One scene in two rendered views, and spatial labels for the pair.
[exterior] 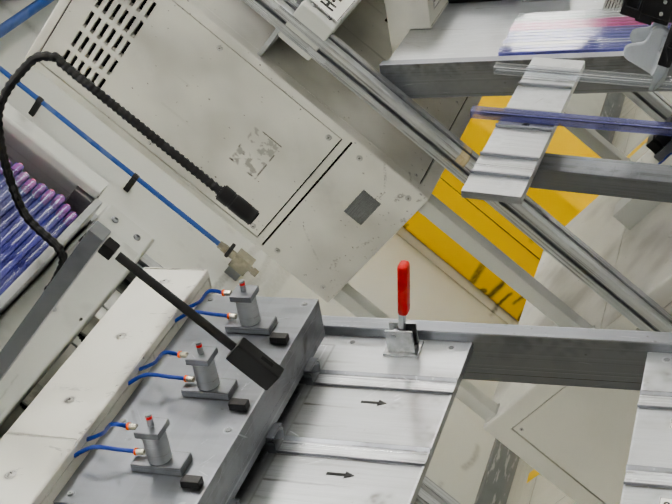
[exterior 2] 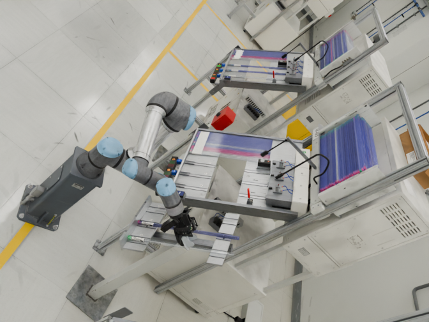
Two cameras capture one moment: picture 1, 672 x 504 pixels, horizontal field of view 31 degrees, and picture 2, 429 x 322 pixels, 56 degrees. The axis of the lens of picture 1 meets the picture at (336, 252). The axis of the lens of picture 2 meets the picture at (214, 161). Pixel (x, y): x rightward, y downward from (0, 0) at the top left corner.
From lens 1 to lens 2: 279 cm
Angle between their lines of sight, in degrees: 113
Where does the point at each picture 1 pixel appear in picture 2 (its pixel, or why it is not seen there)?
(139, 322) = (299, 188)
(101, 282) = (312, 195)
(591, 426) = not seen: outside the picture
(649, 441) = (206, 183)
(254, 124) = not seen: outside the picture
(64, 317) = (313, 185)
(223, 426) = (273, 172)
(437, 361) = (242, 200)
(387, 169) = not seen: outside the picture
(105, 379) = (297, 176)
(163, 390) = (288, 179)
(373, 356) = (255, 202)
